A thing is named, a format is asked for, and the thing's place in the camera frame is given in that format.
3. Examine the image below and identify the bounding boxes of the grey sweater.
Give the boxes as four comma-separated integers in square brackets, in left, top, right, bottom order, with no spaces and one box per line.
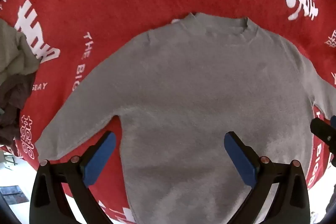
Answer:
[35,12,336,224]

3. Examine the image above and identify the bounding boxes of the dark purple cloth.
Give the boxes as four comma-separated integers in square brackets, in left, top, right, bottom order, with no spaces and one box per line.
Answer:
[0,71,37,146]

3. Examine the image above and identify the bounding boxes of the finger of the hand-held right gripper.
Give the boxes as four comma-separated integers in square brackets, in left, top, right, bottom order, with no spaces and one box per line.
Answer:
[310,115,336,148]

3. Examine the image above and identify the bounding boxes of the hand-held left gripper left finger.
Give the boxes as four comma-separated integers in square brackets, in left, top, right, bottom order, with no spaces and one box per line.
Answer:
[29,132,116,224]

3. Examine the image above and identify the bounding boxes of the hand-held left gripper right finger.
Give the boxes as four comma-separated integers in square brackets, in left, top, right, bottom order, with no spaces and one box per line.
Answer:
[224,131,310,224]

